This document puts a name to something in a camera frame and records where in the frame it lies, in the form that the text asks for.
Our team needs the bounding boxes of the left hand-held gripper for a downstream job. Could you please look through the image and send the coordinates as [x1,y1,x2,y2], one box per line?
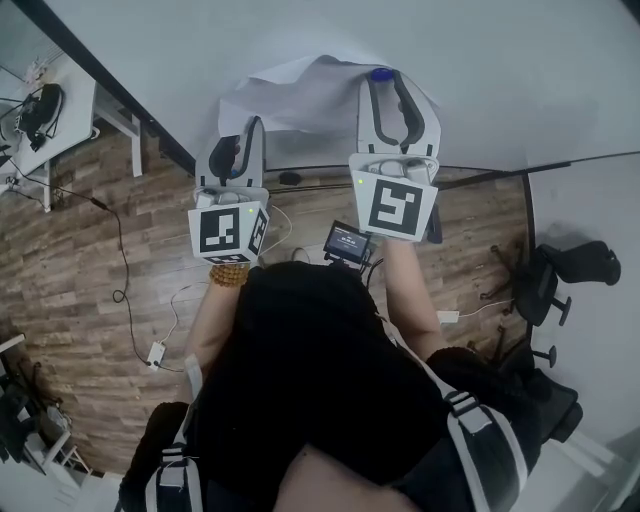
[187,115,272,266]

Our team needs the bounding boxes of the black floor cable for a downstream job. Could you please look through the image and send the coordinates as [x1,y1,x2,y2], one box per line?
[49,184,186,374]

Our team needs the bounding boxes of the white desk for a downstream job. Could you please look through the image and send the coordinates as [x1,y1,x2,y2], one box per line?
[0,62,144,212]

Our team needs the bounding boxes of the small black monitor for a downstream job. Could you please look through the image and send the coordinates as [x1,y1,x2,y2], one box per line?
[322,219,374,271]

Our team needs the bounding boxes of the person's right forearm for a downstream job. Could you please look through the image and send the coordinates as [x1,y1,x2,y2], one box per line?
[382,239,444,361]

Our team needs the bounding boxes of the grey harness strap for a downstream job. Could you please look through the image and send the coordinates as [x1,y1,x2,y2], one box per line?
[144,444,206,512]
[379,319,529,512]

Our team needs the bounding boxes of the white fabric strap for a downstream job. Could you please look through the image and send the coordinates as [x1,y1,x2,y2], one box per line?
[183,355,204,401]

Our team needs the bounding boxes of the black headset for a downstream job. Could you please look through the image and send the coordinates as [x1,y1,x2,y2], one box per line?
[17,82,66,151]

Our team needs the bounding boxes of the person's left forearm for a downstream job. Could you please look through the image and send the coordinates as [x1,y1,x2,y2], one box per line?
[187,269,251,371]

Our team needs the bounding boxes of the white paper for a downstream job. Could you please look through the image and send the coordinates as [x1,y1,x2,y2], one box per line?
[217,53,444,151]

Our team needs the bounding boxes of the person's black top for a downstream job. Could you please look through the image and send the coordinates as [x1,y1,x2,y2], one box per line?
[117,259,544,512]

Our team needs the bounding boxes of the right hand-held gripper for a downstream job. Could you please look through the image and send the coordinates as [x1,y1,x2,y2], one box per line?
[348,69,442,245]

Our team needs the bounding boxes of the brown beaded bracelet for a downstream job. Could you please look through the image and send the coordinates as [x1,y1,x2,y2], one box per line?
[208,262,251,289]

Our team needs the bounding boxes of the white storage rack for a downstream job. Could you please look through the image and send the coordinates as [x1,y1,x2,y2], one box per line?
[22,409,94,484]

